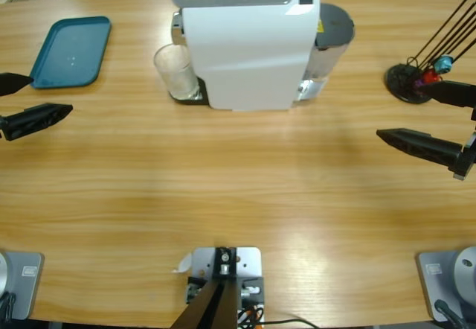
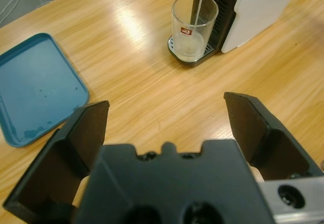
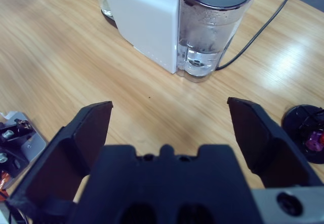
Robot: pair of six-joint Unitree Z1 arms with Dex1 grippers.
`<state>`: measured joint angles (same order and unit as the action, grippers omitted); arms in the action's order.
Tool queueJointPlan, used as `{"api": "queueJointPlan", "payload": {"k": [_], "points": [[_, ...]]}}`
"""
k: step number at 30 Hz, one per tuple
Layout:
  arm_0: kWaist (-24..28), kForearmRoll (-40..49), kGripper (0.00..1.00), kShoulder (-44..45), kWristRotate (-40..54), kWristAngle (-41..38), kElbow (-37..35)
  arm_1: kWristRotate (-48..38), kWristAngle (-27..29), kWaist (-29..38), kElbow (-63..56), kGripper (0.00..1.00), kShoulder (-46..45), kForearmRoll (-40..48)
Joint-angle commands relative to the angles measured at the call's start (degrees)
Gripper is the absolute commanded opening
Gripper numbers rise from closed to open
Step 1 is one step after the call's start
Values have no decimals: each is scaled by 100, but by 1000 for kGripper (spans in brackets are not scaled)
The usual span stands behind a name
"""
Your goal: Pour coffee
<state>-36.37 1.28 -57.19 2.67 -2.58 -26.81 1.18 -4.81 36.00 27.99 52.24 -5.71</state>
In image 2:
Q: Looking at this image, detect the clear drinking glass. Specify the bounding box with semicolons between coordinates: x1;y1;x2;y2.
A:
171;0;219;60

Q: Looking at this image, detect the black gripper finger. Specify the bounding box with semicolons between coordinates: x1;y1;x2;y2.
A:
3;100;110;222
223;91;324;182

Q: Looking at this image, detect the chrome and black drip tray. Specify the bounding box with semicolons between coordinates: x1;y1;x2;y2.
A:
167;35;215;67

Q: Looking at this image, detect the white capsule coffee machine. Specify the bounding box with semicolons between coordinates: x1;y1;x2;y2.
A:
193;0;304;54

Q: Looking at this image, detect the teal plastic serving tray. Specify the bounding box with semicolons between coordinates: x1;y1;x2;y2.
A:
0;33;90;148

